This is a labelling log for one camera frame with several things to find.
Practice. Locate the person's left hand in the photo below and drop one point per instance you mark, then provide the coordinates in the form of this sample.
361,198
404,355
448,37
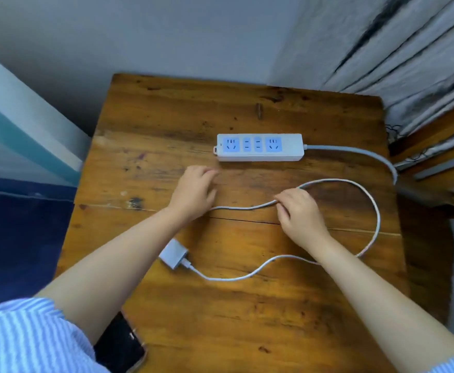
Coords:
191,192

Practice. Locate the person's right hand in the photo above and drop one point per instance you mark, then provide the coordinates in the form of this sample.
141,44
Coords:
302,219

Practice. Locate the person's left thumb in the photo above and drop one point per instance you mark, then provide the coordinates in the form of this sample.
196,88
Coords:
211,198

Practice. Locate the person's right thumb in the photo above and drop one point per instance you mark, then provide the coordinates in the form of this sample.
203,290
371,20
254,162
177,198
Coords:
282,216

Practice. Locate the person's left forearm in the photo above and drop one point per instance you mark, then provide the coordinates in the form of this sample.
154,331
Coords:
114,268

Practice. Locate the person's right forearm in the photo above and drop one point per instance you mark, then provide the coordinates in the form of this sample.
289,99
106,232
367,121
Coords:
378,306

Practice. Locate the white charger adapter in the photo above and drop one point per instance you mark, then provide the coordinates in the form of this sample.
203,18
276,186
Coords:
172,254

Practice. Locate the white power strip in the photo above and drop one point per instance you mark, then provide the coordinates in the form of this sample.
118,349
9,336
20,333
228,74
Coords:
260,147

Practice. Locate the wooden side furniture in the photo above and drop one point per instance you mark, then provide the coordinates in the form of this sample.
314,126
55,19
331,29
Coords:
440,166

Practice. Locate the black smartphone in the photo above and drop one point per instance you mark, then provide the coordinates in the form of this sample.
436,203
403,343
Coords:
118,347

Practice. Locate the dark blue blanket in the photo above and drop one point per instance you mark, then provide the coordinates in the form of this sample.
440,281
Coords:
17,236

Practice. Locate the grey streaked curtain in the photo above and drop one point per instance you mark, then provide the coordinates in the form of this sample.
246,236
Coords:
386,46

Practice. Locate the white and teal bedsheet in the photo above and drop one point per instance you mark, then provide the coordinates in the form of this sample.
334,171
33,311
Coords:
21,132

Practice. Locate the blue striped shirt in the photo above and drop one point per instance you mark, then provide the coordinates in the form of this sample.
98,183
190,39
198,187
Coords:
25,337

